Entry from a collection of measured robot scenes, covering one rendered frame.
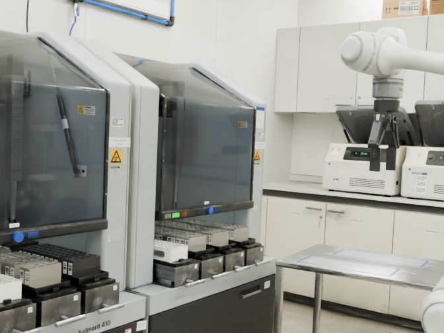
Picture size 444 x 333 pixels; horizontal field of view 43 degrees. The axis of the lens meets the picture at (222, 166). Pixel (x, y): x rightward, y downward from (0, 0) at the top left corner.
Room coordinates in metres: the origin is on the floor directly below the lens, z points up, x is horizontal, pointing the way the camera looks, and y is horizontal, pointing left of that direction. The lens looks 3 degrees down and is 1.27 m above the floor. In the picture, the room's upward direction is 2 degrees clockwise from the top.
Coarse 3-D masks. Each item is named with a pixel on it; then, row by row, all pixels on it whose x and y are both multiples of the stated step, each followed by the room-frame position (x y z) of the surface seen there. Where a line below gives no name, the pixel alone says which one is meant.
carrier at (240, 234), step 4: (236, 228) 2.42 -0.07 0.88; (240, 228) 2.42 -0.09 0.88; (244, 228) 2.44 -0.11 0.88; (232, 232) 2.38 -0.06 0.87; (236, 232) 2.39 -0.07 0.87; (240, 232) 2.42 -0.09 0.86; (244, 232) 2.44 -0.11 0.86; (232, 236) 2.38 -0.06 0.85; (236, 236) 2.39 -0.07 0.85; (240, 236) 2.42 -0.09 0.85; (244, 236) 2.44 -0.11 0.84; (236, 240) 2.39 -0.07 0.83; (240, 240) 2.42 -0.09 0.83
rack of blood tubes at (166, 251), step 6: (156, 240) 2.13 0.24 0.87; (162, 240) 2.14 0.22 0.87; (156, 246) 2.03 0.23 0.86; (162, 246) 2.04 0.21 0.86; (168, 246) 2.04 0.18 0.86; (174, 246) 2.05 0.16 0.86; (180, 246) 2.04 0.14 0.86; (186, 246) 2.06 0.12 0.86; (156, 252) 2.16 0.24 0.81; (162, 252) 2.14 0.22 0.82; (168, 252) 1.99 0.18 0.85; (174, 252) 2.00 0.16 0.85; (180, 252) 2.03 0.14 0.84; (186, 252) 2.06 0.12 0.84; (156, 258) 2.03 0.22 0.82; (162, 258) 2.01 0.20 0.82; (168, 258) 1.99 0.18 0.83; (174, 258) 2.01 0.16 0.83
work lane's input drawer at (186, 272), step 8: (160, 264) 2.00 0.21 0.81; (168, 264) 1.98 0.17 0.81; (176, 264) 1.97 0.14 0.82; (184, 264) 2.00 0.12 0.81; (192, 264) 2.03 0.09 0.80; (160, 272) 1.99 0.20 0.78; (168, 272) 1.97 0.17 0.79; (176, 272) 1.96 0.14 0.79; (184, 272) 1.99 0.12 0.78; (192, 272) 2.03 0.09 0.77; (176, 280) 1.96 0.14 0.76; (184, 280) 2.00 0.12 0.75; (192, 280) 2.03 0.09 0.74; (200, 280) 2.00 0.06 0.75
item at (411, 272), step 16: (288, 256) 2.16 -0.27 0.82; (304, 256) 2.17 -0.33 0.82; (320, 256) 2.19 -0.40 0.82; (336, 256) 2.20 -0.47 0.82; (352, 256) 2.21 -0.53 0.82; (368, 256) 2.22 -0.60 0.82; (384, 256) 2.24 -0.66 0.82; (400, 256) 2.25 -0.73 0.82; (320, 272) 1.99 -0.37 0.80; (336, 272) 1.96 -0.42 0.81; (352, 272) 1.94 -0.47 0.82; (368, 272) 1.95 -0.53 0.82; (384, 272) 1.96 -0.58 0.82; (400, 272) 1.97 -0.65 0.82; (416, 272) 1.98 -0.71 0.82; (432, 272) 1.99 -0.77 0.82; (320, 288) 2.44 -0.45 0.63; (416, 288) 1.82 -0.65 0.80; (432, 288) 1.80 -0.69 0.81
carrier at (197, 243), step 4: (196, 236) 2.18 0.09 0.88; (200, 236) 2.19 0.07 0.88; (204, 236) 2.21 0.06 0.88; (188, 240) 2.13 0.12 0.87; (192, 240) 2.15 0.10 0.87; (196, 240) 2.17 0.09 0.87; (200, 240) 2.19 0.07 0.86; (204, 240) 2.21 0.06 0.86; (188, 244) 2.13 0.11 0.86; (192, 244) 2.15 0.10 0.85; (196, 244) 2.17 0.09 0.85; (200, 244) 2.19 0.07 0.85; (204, 244) 2.21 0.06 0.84; (188, 248) 2.13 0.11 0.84; (192, 248) 2.15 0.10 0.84; (196, 248) 2.17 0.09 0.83; (200, 248) 2.19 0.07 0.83; (204, 248) 2.21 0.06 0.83
